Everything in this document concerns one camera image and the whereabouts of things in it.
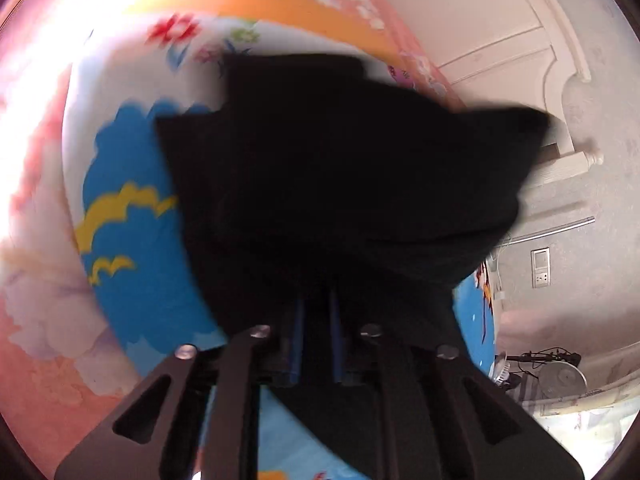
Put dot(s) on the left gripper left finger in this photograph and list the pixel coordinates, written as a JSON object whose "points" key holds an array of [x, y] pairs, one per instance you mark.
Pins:
{"points": [[198, 411]]}

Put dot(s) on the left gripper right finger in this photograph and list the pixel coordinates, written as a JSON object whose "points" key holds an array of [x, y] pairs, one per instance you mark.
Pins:
{"points": [[423, 410]]}

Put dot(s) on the black pants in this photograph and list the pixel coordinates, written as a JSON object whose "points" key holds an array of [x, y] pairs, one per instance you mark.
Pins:
{"points": [[315, 188]]}

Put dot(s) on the pink floral bedsheet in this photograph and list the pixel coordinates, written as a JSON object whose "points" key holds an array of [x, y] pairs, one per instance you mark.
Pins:
{"points": [[62, 370]]}

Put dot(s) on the silver desk fan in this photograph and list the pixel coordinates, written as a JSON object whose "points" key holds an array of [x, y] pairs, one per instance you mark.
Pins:
{"points": [[555, 371]]}

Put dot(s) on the striped curtain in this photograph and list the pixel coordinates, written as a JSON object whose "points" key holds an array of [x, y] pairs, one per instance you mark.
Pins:
{"points": [[609, 408]]}

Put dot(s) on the blue cartoon blanket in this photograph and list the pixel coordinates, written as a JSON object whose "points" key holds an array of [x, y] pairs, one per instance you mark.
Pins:
{"points": [[122, 201]]}

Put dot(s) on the white wooden headboard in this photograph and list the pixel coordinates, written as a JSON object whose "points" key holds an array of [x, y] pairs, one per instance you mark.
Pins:
{"points": [[508, 51]]}

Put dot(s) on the wall socket panel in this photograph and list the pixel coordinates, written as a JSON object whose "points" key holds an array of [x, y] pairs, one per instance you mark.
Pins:
{"points": [[540, 261]]}

